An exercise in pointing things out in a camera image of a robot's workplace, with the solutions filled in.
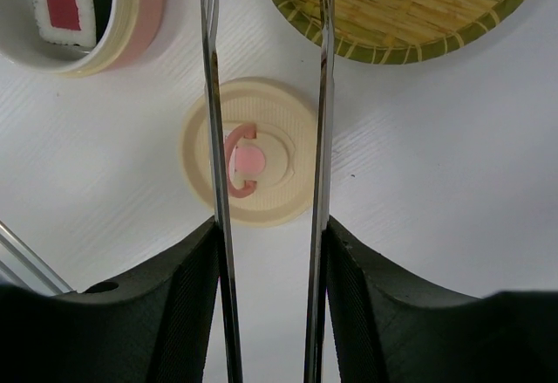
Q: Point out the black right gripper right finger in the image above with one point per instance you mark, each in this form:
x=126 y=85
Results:
x=391 y=325

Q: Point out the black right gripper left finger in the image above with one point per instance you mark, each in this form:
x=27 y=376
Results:
x=148 y=324

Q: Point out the sushi roll red centre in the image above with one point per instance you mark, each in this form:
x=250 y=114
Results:
x=80 y=23

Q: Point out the stainless steel tongs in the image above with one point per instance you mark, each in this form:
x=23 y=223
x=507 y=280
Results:
x=223 y=189

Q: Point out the pink lunch box bowl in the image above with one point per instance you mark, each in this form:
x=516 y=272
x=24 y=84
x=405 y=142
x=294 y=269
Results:
x=132 y=26

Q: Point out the round bamboo tray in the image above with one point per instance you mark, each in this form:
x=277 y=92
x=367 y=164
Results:
x=399 y=32

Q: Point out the aluminium mounting rail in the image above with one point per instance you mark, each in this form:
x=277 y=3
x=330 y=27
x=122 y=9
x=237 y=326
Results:
x=21 y=266

